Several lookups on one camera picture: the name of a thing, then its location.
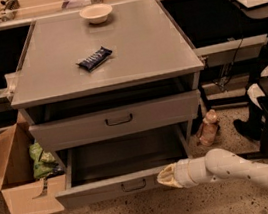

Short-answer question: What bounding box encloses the dark blue snack bar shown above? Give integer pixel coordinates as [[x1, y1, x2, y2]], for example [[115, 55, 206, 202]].
[[78, 46, 112, 72]]

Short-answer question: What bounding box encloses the pink plastic bottle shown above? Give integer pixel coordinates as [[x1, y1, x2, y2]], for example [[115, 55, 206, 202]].
[[196, 109, 219, 146]]

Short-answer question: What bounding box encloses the grey drawer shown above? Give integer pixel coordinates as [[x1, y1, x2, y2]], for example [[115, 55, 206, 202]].
[[24, 90, 199, 152], [55, 125, 190, 209]]

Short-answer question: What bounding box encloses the grey top drawer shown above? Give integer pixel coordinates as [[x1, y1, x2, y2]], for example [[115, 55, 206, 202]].
[[24, 90, 199, 152]]

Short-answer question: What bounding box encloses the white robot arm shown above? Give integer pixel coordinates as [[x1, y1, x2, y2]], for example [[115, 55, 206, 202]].
[[157, 148, 268, 189]]

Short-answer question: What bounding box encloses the black shoe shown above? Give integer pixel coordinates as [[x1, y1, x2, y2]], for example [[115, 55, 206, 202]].
[[233, 111, 264, 141]]

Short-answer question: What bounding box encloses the green chip bag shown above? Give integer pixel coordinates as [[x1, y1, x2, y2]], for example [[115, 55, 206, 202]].
[[29, 143, 64, 180]]

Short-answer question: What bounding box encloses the black hanging cable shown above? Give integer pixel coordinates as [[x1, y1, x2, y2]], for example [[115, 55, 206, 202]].
[[207, 36, 252, 94]]

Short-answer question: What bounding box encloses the grey drawer cabinet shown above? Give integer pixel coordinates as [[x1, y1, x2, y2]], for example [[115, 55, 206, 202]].
[[12, 0, 203, 153]]

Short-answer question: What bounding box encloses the white bowl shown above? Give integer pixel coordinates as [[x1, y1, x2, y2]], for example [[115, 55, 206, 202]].
[[80, 3, 112, 24]]

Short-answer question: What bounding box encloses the brown cardboard box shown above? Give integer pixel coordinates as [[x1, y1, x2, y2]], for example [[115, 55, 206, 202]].
[[0, 115, 65, 214]]

